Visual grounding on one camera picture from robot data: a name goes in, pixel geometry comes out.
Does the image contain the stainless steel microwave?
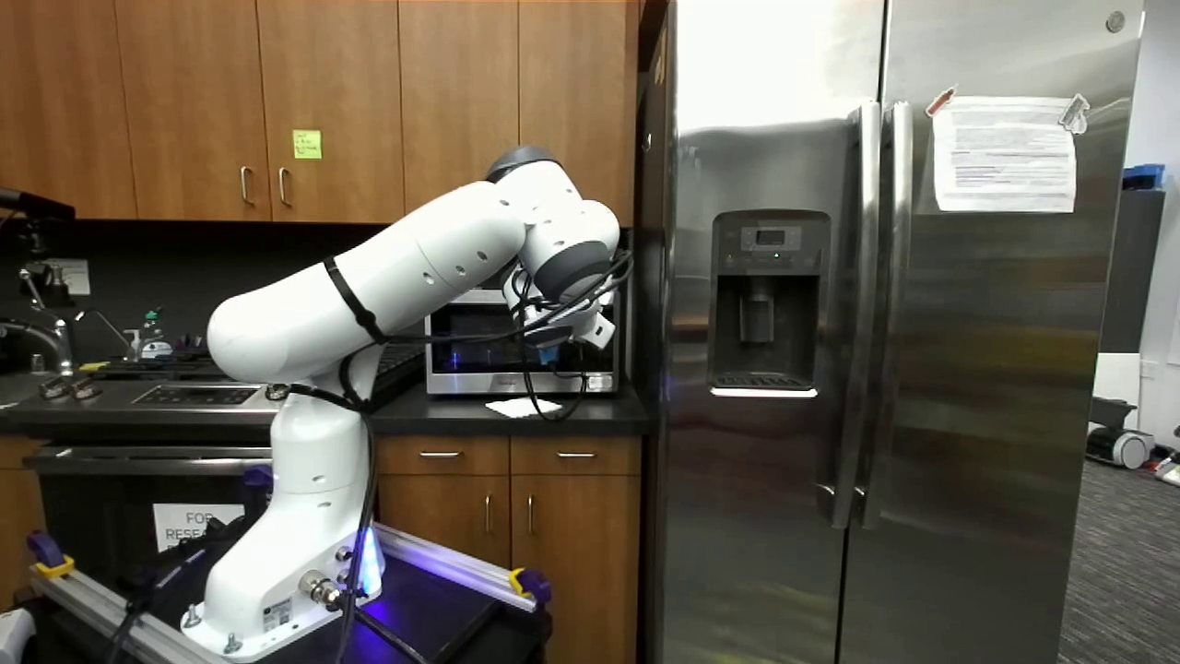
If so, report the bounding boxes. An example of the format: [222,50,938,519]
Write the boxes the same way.
[424,286,619,397]

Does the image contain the white paper on fridge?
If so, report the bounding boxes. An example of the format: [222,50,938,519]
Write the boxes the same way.
[928,91,1086,214]

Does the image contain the metal drawer handle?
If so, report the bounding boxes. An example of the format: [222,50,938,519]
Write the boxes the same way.
[417,451,463,460]
[558,451,598,460]

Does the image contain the white paper towel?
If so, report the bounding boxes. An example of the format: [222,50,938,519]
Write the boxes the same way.
[487,397,560,419]

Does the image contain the green sticky note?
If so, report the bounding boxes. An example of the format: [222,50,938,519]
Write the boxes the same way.
[292,130,326,162]

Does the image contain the dishwasher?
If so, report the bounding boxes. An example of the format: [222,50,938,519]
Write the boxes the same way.
[24,444,272,582]

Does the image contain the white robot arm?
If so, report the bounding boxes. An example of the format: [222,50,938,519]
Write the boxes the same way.
[182,149,619,664]

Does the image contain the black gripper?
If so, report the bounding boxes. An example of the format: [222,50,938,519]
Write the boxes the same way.
[571,309,616,352]

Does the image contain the metal faucet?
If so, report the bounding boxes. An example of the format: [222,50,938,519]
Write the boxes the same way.
[0,316,79,376]

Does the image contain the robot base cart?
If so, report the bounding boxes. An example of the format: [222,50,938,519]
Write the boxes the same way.
[24,529,553,664]

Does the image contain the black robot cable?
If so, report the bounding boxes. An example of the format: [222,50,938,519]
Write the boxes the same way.
[262,251,637,664]

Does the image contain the wooden lower cabinet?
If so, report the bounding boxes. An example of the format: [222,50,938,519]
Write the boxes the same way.
[376,437,643,664]

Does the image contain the stainless steel refrigerator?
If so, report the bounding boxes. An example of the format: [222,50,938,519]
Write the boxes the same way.
[644,0,1147,664]

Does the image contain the wooden upper cabinets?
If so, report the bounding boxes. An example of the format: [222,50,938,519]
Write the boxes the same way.
[0,0,657,221]

